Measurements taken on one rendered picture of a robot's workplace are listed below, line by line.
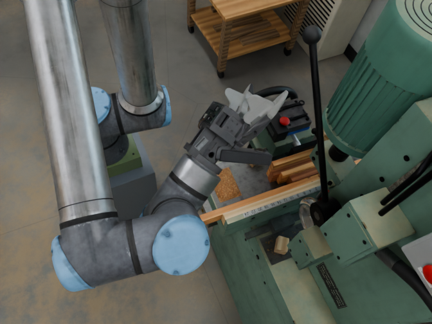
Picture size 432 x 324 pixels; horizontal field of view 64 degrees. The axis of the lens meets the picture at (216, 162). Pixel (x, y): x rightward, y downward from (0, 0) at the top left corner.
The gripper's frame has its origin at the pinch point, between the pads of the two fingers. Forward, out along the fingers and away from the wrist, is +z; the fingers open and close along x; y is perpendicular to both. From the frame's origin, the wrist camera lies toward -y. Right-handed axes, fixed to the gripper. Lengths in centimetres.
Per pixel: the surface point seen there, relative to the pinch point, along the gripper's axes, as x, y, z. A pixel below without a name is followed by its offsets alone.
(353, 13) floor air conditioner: 140, -85, 108
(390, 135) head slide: -15.6, -17.3, 4.3
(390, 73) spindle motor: -17.0, -7.7, 10.7
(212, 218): 17.6, -17.3, -32.1
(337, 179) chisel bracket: 5.4, -33.1, -4.3
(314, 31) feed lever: -6.1, 2.6, 11.2
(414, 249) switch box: -30.3, -19.5, -10.8
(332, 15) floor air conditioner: 139, -73, 96
